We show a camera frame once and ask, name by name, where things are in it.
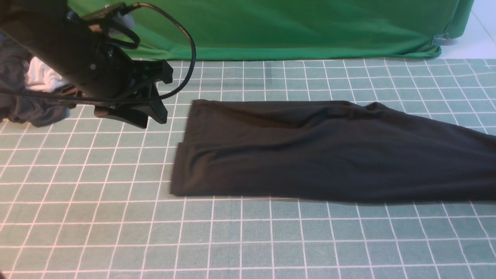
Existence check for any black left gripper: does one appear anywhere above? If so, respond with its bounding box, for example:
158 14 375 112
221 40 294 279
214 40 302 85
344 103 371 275
94 59 174 129

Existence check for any gray long sleeve shirt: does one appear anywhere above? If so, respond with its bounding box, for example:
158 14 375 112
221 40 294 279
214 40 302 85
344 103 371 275
169 100 496 203

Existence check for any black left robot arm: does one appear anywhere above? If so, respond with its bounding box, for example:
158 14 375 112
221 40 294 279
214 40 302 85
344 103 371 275
1 0 173 129

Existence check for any green backdrop cloth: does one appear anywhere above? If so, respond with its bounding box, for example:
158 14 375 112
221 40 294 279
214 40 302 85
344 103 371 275
66 0 475 62

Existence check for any green grid table mat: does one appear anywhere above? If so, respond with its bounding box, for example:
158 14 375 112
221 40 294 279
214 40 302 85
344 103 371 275
0 59 495 279

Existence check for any dark crumpled garment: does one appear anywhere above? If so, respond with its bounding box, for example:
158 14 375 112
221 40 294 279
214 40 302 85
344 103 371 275
0 34 76 127

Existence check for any white crumpled cloth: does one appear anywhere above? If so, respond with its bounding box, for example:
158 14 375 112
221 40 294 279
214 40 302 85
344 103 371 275
25 57 69 93

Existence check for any metal binder clip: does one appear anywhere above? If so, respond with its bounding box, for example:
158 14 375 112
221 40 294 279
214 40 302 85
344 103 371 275
431 33 450 48

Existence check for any black left camera cable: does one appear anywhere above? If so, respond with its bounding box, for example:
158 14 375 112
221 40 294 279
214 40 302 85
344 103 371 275
0 2 196 104

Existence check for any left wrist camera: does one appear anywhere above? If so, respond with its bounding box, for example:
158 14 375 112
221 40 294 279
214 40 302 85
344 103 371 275
82 2 136 29

